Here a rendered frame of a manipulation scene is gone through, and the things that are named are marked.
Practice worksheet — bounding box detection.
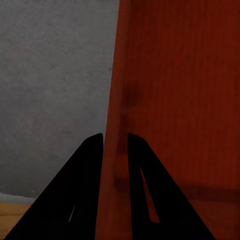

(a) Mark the storage box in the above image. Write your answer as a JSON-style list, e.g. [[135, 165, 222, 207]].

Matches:
[[94, 0, 240, 240]]

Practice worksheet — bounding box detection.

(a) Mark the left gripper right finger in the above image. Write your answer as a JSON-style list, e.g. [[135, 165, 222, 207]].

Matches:
[[127, 133, 216, 240]]

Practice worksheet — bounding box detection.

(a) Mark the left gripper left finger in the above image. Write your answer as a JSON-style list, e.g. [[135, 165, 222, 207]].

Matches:
[[4, 133, 104, 240]]

